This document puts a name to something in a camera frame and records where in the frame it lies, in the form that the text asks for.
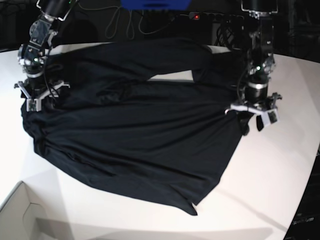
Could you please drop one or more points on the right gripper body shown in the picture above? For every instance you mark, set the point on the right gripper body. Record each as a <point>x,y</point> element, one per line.
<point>34,101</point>

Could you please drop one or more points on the white cardboard box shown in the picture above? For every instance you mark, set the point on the white cardboard box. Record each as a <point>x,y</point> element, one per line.
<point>21,219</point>

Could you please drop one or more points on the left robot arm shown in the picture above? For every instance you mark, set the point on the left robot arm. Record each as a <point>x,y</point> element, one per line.
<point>252,86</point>

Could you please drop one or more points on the black power strip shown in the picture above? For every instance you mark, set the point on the black power strip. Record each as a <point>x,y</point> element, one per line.
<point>214,17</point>

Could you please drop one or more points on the black t-shirt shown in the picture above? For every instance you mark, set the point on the black t-shirt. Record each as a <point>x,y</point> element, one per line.
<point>145,119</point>

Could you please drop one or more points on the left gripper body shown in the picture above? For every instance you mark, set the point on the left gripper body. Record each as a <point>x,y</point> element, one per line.
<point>267,110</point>

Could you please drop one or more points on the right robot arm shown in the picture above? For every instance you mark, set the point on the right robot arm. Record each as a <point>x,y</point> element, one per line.
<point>33,55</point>

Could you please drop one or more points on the blue plastic bin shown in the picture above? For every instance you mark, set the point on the blue plastic bin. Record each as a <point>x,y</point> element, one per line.
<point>179,5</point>

